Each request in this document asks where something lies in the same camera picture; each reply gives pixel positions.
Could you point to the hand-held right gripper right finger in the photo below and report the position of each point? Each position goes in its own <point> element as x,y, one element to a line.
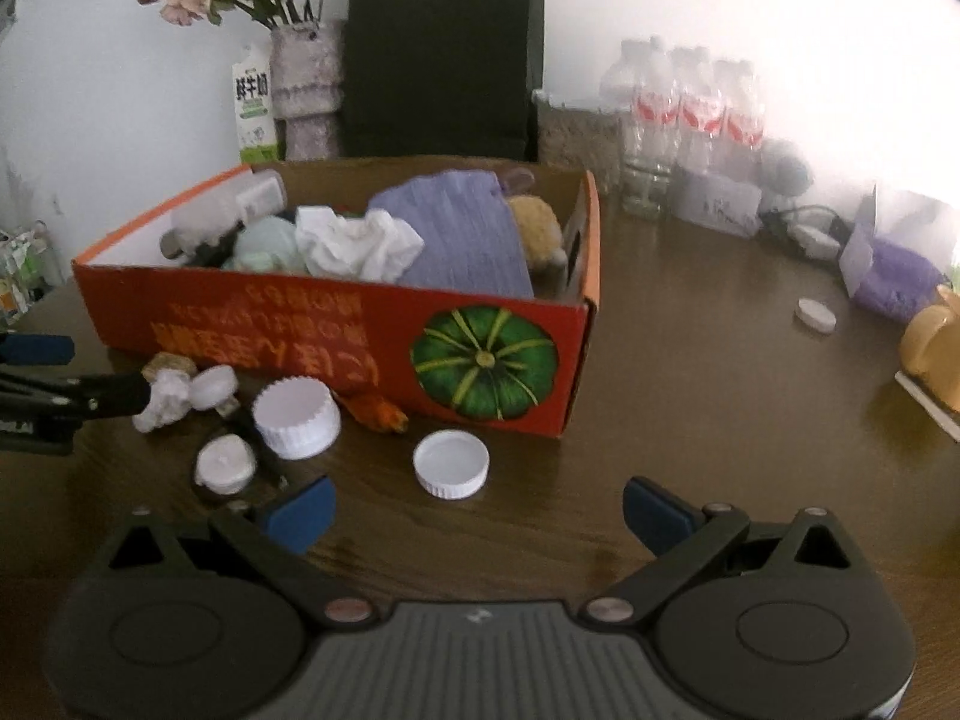
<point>652,514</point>

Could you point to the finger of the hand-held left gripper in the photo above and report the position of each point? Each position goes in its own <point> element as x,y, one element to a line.
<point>37,349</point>
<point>112,395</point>

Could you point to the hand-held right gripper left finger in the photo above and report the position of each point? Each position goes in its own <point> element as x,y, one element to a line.
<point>304,514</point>

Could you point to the orange cardboard box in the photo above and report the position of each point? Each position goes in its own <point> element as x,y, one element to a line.
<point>300,322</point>

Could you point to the pale green cloth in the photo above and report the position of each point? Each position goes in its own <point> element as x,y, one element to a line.
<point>262,244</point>

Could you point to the white tissue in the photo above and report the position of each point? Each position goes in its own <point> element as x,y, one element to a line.
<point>352,244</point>

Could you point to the purple knit cloth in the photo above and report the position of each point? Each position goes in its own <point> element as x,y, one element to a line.
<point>457,232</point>

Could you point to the brown wooden desktop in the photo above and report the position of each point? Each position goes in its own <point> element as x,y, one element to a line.
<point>712,390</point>

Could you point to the shelf clutter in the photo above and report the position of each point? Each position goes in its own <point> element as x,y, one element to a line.
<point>22,277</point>

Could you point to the white tealight candle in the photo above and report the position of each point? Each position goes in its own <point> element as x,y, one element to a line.
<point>225,467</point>

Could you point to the large white ribbed lid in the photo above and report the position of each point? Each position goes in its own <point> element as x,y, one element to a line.
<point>296,418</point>

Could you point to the orange crumpled object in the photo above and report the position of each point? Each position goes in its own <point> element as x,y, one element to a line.
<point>375,411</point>

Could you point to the small white bottle cap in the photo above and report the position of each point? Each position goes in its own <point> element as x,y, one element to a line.
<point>816,315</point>

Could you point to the white coaster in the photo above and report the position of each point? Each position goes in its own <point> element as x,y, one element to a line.
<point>926,401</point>

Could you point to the yellow white plush toy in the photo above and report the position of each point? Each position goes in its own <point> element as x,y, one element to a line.
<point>536,229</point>

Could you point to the green white milk carton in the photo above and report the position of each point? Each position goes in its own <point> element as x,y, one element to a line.
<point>253,112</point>

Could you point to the white charger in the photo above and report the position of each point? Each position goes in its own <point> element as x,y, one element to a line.
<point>816,241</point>

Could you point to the yellow mug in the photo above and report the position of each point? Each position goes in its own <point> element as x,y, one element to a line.
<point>934,349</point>

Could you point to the empty drinking glass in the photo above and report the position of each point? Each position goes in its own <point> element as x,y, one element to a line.
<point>645,180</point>

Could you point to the white box of purple tissue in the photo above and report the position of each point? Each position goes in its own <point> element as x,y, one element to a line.
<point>892,277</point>

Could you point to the lilac textured vase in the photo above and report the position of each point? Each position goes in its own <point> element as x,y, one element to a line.
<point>307,90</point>

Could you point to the grey fluffy ball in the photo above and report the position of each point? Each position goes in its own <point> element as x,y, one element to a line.
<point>786,169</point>

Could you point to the pack of water bottles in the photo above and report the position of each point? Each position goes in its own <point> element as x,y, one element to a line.
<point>697,127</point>

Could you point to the black paper bag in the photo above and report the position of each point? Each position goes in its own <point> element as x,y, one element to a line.
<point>442,52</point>

